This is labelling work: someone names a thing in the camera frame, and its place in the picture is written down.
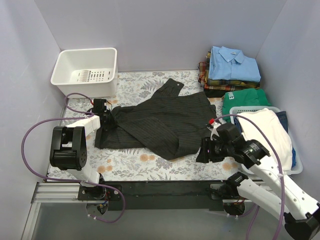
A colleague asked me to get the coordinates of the green folded shirt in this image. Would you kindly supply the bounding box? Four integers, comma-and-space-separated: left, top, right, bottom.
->
222, 88, 271, 115

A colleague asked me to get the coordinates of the purple cable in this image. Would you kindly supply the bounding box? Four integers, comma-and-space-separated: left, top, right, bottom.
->
21, 92, 127, 223
214, 113, 287, 240

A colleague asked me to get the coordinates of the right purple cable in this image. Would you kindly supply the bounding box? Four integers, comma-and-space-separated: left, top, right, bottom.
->
214, 113, 287, 240

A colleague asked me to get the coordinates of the light grey laundry basket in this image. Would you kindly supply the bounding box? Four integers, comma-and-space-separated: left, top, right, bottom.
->
229, 106, 303, 175

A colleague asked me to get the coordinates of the white garment in basket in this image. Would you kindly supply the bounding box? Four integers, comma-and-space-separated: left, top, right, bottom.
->
236, 107, 294, 171

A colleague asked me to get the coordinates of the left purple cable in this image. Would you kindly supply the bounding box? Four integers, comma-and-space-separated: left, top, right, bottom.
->
21, 92, 127, 223

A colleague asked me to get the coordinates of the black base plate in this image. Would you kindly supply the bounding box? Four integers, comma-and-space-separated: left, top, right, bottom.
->
77, 180, 257, 212

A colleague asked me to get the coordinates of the black pinstriped long sleeve shirt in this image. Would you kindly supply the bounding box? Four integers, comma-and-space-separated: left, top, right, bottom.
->
94, 78, 217, 160

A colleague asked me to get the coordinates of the aluminium rail frame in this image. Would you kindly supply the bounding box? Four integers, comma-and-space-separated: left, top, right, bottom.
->
21, 181, 313, 240

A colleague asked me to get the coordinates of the white plastic bin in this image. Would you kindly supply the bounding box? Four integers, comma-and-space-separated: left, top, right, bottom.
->
50, 47, 118, 98

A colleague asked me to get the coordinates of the light blue folded shirt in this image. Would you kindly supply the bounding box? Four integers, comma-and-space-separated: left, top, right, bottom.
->
208, 46, 261, 83

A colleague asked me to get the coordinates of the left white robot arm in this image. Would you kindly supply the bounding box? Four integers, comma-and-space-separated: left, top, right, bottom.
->
49, 98, 120, 200

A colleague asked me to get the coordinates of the plaid folded shirt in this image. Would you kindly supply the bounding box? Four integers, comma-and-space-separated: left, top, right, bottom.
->
198, 52, 260, 91

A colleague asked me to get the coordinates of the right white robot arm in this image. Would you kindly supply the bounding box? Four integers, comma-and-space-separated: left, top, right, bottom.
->
196, 118, 320, 240

